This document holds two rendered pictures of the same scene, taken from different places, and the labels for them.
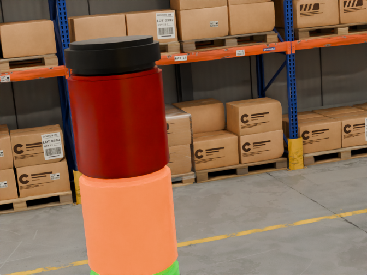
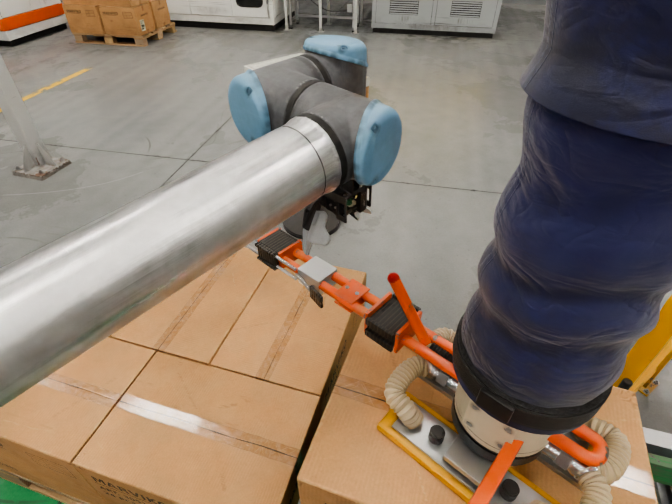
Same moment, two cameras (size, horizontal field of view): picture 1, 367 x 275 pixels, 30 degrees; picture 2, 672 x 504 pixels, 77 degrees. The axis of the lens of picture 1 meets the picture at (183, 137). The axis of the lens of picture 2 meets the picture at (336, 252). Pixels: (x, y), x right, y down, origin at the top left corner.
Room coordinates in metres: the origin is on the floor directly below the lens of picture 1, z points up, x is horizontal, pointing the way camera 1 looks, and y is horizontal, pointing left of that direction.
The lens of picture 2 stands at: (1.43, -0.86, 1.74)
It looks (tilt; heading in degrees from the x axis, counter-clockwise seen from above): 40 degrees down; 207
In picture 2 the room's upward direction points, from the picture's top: straight up
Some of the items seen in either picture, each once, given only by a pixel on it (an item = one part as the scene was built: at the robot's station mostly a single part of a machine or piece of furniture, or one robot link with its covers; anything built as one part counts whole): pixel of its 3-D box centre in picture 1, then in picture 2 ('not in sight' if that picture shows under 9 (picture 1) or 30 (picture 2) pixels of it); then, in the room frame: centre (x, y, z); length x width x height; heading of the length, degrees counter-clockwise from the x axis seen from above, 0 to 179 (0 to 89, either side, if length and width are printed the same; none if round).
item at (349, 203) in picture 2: not in sight; (340, 180); (0.85, -1.15, 1.36); 0.09 x 0.08 x 0.12; 75
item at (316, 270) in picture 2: not in sight; (317, 275); (0.81, -1.22, 1.07); 0.07 x 0.07 x 0.04; 75
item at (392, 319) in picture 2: not in sight; (392, 321); (0.87, -1.01, 1.08); 0.10 x 0.08 x 0.06; 165
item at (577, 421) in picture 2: not in sight; (527, 356); (0.94, -0.77, 1.19); 0.23 x 0.23 x 0.04
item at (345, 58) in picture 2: not in sight; (334, 82); (0.85, -1.16, 1.53); 0.10 x 0.09 x 0.12; 164
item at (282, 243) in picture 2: not in sight; (280, 247); (0.77, -1.35, 1.08); 0.08 x 0.07 x 0.05; 75
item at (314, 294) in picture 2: not in sight; (278, 267); (0.84, -1.31, 1.08); 0.31 x 0.03 x 0.05; 75
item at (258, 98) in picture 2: not in sight; (283, 102); (0.96, -1.18, 1.53); 0.12 x 0.12 x 0.09; 74
